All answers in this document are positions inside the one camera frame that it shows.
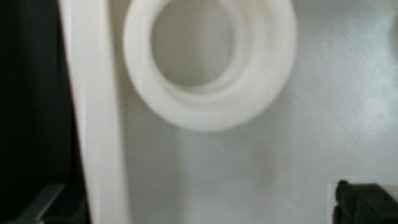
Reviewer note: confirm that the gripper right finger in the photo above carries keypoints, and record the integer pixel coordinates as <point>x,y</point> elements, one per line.
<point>364,204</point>

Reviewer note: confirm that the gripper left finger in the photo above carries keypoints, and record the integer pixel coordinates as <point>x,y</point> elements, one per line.
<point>32,214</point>

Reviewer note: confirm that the white square tabletop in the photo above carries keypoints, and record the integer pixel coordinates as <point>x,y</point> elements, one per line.
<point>249,176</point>

